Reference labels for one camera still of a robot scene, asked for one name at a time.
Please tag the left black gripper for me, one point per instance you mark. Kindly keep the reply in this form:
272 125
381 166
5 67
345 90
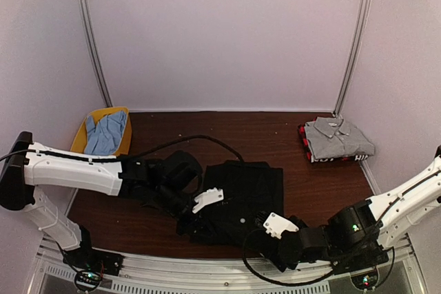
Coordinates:
193 227

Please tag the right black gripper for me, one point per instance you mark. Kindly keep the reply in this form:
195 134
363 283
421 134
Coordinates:
274 254

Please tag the black long sleeve shirt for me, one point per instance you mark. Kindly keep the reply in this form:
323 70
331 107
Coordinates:
250 190

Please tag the grey shirt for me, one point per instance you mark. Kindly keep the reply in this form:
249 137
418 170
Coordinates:
336 138

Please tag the yellow plastic basket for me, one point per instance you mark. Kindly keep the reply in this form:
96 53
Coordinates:
80 139

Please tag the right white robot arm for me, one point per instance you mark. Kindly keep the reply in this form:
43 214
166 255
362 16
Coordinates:
359 236

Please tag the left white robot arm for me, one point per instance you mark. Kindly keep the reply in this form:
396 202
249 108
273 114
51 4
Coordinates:
31 165

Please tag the black printed folded shirt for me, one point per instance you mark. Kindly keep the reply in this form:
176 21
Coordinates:
356 158

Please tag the red black plaid shirt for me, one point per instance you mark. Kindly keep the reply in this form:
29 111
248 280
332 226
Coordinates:
305 143

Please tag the light blue shirt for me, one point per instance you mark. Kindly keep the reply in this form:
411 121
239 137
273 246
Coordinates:
105 136

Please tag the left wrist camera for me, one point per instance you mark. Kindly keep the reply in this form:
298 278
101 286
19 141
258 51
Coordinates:
193 184

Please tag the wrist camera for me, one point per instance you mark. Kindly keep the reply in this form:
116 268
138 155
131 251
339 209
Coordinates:
193 184
274 224

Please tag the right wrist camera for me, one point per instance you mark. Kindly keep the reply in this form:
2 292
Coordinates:
274 224

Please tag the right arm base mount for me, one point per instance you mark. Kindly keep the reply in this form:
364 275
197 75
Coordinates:
365 270

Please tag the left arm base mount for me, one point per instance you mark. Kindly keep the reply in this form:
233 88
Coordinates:
89 264

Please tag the front aluminium rail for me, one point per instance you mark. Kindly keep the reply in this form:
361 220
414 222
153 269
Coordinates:
149 274

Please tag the left aluminium frame post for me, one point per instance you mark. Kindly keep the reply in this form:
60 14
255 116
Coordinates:
94 52

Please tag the aluminium frame post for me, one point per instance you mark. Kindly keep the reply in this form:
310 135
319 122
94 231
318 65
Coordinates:
94 52
361 22

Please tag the right aluminium frame post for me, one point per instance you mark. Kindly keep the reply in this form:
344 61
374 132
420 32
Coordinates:
361 22

